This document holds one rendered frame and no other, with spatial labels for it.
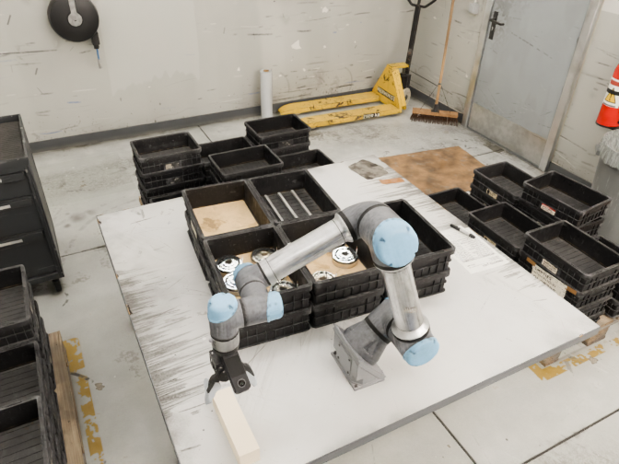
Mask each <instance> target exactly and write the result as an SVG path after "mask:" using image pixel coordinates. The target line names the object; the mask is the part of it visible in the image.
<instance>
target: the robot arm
mask: <svg viewBox="0 0 619 464"><path fill-rule="evenodd" d="M359 238H362V239H363V240H364V241H365V242H366V243H367V245H368V247H369V250H370V253H371V257H372V260H373V263H374V265H375V266H376V267H377V268H378V269H379V270H381V273H382V277H383V281H384V283H385V287H386V291H387V295H388V297H385V298H384V300H383V301H382V302H381V303H380V304H379V305H378V306H377V307H376V308H375V309H374V310H373V311H371V312H370V313H369V314H368V315H367V316H366V317H365V318H364V319H363V320H361V321H359V322H358V323H356V324H353V325H351V326H349V327H347V328H346V329H345V330H344V331H343V334H344V336H345V338H346V340H347V341H348V342H349V344H350V345H351V346H352V347H353V349H354V350H355V351H356V352H357V353H358V354H359V355H360V356H361V357H362V358H363V359H364V360H365V361H366V362H368V363H369V364H371V365H375V364H376V363H377V362H378V361H379V359H380V357H381V355H382V354H383V352H384V350H385V348H386V346H387V345H388V344H389V343H390V342H392V344H393V345H394V346H395V348H396V349H397V350H398V352H399V353H400V354H401V356H402V357H403V360H404V361H406V363H407V364H408V365H411V366H420V365H424V364H426V363H427V362H429V361H430V360H432V359H433V358H434V356H435V355H436V354H437V353H438V350H439V343H438V339H437V338H435V337H434V336H433V334H432V332H431V329H430V325H429V321H428V318H427V317H426V316H425V315H424V314H422V311H421V307H420V303H419V298H418V294H417V290H416V286H415V278H414V274H413V269H412V265H411V263H412V261H413V260H414V258H415V253H416V252H417V250H418V238H417V235H416V233H415V232H414V230H413V229H412V227H411V226H410V225H409V224H408V223H407V222H405V221H403V220H402V219H401V217H400V216H398V215H397V214H396V213H395V212H394V211H393V210H392V209H391V208H390V207H389V206H388V205H387V204H385V203H382V202H378V201H365V202H361V203H356V204H353V205H351V206H348V207H346V208H345V209H343V210H342V211H340V212H338V213H336V214H335V217H334V219H333V220H331V221H329V222H327V223H326V224H324V225H322V226H320V227H318V228H316V229H314V230H313V231H311V232H309V233H308V234H307V235H305V236H303V237H301V238H299V239H297V240H296V241H294V242H292V243H290V244H289V245H287V246H285V247H283V248H282V249H280V250H278V251H277V252H275V253H273V254H271V255H270V256H268V257H266V258H264V259H263V260H261V261H258V262H257V263H255V264H252V263H250V262H245V263H242V264H240V265H238V266H237V267H236V268H235V270H234V272H233V279H234V284H235V286H236V288H237V289H238V292H239V296H240V298H239V299H236V297H234V296H233V295H232V294H230V293H227V294H225V293H218V294H216V295H214V296H212V297H211V298H210V299H209V301H208V304H207V311H208V312H207V317H208V321H209V329H210V336H211V339H209V342H210V343H212V347H213V350H210V351H209V357H210V364H211V366H212V368H213V369H214V371H215V373H214V374H213V375H212V376H211V377H210V378H208V377H206V378H205V379H204V390H205V395H204V401H205V404H206V405H207V404H209V403H211V402H212V399H213V398H214V396H215V395H216V392H217V391H218V390H220V388H221V385H220V382H219V381H221V382H228V381H229V382H230V384H231V387H232V389H233V391H234V393H235V394H240V393H242V392H245V391H247V390H249V389H250V387H251V384H252V385H253V386H257V380H256V377H255V375H254V373H253V371H252V369H251V367H250V365H249V364H247V363H243V362H241V359H240V357H239V353H238V349H239V328H243V327H247V326H251V325H255V324H259V323H264V322H267V321H268V322H270V321H271V320H275V319H280V318H282V316H283V314H284V307H283V302H282V298H281V296H280V294H279V293H278V292H276V291H273V292H271V291H270V292H268V291H267V289H266V287H268V286H270V285H271V284H274V283H276V282H277V281H279V280H281V279H283V278H284V277H286V276H288V275H289V274H291V273H293V272H294V271H296V270H298V269H300V268H301V267H303V266H305V265H307V264H308V263H310V262H312V261H314V260H316V259H318V258H319V257H320V256H322V255H324V254H325V253H327V252H329V251H331V250H332V249H335V248H337V247H338V246H340V245H342V244H343V243H345V242H346V241H349V242H354V241H356V240H357V239H359ZM212 352H213V353H212ZM211 359H212V361H211Z"/></svg>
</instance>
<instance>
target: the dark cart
mask: <svg viewBox="0 0 619 464"><path fill-rule="evenodd" d="M19 264H22V265H24V267H25V270H26V275H27V280H28V283H30V284H31V285H34V284H40V283H44V282H47V281H51V280H52V283H53V287H54V288H55V290H56V292H58V291H61V290H62V287H61V282H60V280H59V278H62V277H64V269H63V265H62V261H61V256H60V251H59V248H58V243H57V238H56V235H55V230H54V225H53V220H52V217H51V214H50V210H49V207H48V204H47V201H46V198H45V195H44V191H43V188H42V186H41V180H40V177H39V173H38V170H37V168H36V165H35V161H34V158H33V155H32V152H31V149H30V146H29V140H28V137H27V134H26V131H25V128H24V124H23V121H22V119H21V115H20V114H13V115H6V116H0V269H4V268H7V267H11V266H15V265H19Z"/></svg>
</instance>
